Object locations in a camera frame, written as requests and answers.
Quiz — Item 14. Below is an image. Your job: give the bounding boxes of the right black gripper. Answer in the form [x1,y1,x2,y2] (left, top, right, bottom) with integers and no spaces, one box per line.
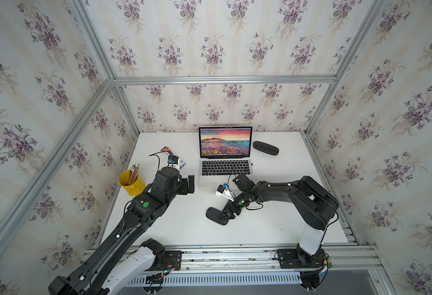
[216,191,249,221]

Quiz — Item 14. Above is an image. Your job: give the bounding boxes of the black wireless mouse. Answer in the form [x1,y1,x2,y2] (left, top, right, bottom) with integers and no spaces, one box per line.
[206,207,228,226]

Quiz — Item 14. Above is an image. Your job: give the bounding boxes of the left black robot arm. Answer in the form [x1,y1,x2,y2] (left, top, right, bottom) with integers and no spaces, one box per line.
[48,167,195,295]

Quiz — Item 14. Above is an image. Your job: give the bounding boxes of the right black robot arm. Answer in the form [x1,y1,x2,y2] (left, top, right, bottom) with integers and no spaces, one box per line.
[206,174,340,258]

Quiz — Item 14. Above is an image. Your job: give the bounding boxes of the silver open laptop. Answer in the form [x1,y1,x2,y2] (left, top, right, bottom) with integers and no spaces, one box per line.
[198,126,253,191]

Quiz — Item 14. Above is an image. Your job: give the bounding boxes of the white blue pencil box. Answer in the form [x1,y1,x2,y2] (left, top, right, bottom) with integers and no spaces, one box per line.
[161,147,186,170]

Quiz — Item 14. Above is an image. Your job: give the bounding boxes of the yellow pencil cup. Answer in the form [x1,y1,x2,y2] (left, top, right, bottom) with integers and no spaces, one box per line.
[118,170,145,197]

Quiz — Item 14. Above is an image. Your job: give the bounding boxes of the pencils in cup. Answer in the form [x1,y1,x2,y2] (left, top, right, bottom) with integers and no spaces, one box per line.
[128,164,140,185]

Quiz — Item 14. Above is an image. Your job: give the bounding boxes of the black oblong case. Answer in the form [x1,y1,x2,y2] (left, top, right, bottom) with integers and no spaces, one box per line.
[253,141,279,156]

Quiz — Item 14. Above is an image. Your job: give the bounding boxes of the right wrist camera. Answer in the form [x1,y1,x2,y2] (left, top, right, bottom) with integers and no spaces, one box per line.
[215,184,234,202]

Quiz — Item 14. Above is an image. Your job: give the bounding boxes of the aluminium mounting rail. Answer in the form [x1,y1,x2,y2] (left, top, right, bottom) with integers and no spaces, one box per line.
[79,243,383,275]

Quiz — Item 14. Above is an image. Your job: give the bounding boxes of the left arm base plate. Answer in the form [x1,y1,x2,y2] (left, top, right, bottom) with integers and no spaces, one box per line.
[148,251,183,272]

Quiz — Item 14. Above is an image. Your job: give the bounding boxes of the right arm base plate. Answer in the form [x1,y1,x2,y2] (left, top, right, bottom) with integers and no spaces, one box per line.
[274,248,329,269]

